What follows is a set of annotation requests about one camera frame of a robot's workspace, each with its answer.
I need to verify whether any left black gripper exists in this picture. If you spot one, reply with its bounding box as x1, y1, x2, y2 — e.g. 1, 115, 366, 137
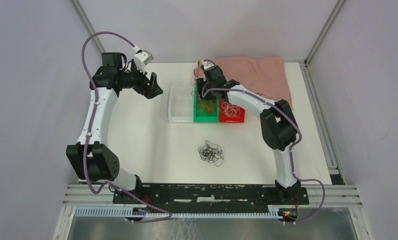
118, 59, 163, 99

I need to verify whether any orange cable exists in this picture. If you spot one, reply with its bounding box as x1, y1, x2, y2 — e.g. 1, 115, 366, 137
197, 99, 218, 117

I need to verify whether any white cable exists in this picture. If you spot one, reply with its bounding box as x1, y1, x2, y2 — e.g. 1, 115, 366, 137
220, 101, 244, 119

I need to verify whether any cable bundle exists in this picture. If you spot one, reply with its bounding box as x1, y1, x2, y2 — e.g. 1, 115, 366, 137
197, 139, 225, 168

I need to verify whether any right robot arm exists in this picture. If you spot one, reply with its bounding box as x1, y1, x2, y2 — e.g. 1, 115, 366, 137
198, 62, 302, 204

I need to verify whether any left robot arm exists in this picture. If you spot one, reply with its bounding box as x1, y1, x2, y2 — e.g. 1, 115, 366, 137
65, 50, 163, 204

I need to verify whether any green plastic bin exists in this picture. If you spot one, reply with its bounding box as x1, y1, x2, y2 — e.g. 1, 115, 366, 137
193, 88, 220, 123

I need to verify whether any red plastic bin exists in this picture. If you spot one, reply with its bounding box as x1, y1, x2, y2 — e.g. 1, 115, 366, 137
219, 100, 246, 123

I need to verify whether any clear plastic bin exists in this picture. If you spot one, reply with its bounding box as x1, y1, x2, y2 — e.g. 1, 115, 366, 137
167, 86, 195, 123

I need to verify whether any pink cloth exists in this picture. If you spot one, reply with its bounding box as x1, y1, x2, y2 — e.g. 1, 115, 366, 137
193, 56, 294, 109

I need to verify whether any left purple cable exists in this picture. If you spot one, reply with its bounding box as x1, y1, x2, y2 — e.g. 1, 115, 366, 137
81, 31, 173, 224

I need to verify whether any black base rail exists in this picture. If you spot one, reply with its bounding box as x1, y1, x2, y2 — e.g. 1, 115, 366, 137
112, 180, 310, 215

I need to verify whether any white slotted cable duct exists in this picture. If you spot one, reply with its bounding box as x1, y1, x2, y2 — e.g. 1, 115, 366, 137
73, 205, 281, 220

